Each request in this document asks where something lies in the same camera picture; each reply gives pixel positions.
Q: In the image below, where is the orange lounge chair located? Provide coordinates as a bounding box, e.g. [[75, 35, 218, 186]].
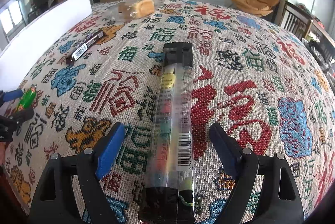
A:
[[231, 0, 280, 17]]

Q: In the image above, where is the white cardboard box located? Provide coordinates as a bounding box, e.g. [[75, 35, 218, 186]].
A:
[[1, 0, 92, 91]]

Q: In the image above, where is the bread loaf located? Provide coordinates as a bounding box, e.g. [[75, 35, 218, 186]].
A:
[[110, 0, 156, 21]]

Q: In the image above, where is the Snickers chocolate bar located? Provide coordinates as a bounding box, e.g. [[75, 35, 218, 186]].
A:
[[65, 29, 105, 65]]

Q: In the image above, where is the long clear black-end snack pack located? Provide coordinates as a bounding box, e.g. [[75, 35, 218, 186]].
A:
[[138, 42, 195, 223]]

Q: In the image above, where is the dark wooden dining chair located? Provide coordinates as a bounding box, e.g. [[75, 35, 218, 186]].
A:
[[279, 0, 313, 40]]

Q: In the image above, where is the patterned woven tablecloth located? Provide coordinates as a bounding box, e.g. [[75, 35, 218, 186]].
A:
[[3, 0, 334, 223]]

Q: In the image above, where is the green snack packet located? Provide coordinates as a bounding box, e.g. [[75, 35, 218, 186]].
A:
[[17, 84, 37, 111]]

